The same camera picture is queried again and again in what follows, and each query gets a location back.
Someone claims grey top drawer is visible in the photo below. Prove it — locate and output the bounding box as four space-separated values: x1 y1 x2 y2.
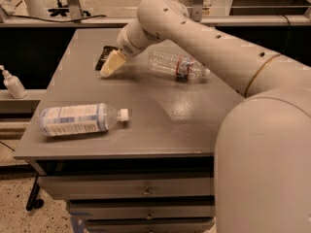
38 172 214 200

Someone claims grey metal post right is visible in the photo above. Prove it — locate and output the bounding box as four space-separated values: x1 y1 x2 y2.
191 0 204 21

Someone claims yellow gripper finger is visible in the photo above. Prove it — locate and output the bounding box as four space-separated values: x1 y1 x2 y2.
100 50 126 78

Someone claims black cable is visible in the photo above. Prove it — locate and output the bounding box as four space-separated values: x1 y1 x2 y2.
9 14 108 24

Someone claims grey drawer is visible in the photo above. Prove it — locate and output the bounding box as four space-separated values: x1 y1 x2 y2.
38 172 214 200
86 217 214 233
69 200 216 220

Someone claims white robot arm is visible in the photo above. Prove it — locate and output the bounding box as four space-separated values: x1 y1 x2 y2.
100 0 311 233

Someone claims grey bottom drawer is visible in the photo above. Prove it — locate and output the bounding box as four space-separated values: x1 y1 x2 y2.
86 217 214 233

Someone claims white pump dispenser bottle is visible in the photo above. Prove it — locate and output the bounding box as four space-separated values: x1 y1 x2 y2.
0 65 27 99

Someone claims grey metal post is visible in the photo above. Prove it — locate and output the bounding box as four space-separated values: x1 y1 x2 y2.
191 0 204 21
66 0 84 21

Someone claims blue label plastic bottle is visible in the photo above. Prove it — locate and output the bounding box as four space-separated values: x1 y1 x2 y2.
39 103 129 137

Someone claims grey middle drawer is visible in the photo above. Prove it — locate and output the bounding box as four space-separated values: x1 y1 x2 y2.
69 200 216 220

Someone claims grey metal post left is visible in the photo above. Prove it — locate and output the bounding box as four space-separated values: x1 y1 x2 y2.
66 0 84 21

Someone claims clear red label bottle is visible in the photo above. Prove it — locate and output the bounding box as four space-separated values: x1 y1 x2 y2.
149 50 210 82

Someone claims black caster leg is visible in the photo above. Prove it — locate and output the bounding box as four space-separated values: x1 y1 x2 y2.
26 176 44 212

